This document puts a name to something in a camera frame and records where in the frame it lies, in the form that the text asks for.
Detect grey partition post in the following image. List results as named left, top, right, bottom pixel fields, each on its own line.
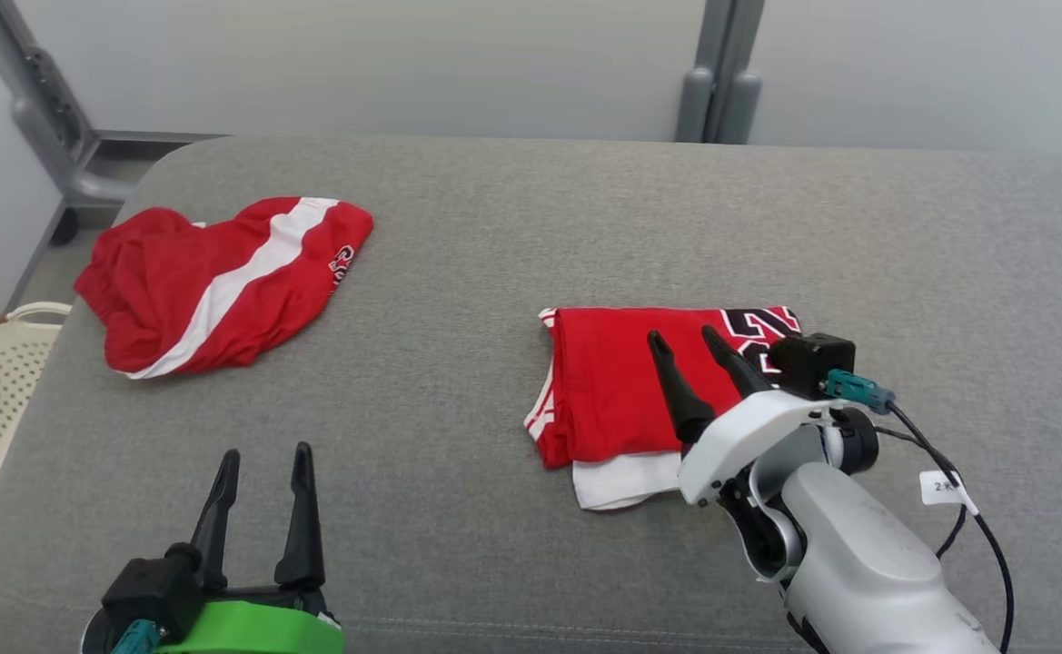
left=676, top=0, right=764, bottom=144

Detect red Bulls basketball shorts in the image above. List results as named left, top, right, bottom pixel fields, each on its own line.
left=74, top=196, right=374, bottom=380

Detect grey fabric sofa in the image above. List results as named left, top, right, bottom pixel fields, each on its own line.
left=0, top=134, right=1062, bottom=654

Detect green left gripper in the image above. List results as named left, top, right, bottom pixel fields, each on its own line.
left=154, top=442, right=345, bottom=654

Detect red basketball jersey white tee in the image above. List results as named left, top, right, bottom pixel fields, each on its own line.
left=524, top=306, right=802, bottom=511

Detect white cable label tag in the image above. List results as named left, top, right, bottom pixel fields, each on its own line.
left=919, top=470, right=981, bottom=517

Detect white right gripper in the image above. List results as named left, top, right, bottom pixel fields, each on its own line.
left=647, top=325, right=849, bottom=507

